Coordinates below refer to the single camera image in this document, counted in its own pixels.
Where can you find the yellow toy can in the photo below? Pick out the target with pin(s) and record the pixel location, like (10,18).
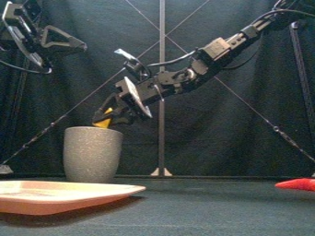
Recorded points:
(105,123)

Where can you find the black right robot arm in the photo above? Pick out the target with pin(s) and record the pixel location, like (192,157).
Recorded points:
(230,43)

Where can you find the grey speckled cup bowl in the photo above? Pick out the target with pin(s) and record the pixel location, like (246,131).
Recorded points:
(93,153)

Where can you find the pink square plate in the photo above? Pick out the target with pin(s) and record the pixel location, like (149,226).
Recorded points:
(62,196)

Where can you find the black tripod leg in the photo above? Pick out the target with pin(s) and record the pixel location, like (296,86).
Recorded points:
(302,67)

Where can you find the red toy chili pepper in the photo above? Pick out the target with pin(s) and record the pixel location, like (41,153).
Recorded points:
(297,184)

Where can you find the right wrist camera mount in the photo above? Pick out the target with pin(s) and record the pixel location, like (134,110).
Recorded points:
(134,66)

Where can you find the vertical metal frame post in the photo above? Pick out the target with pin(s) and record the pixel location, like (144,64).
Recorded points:
(162,129)

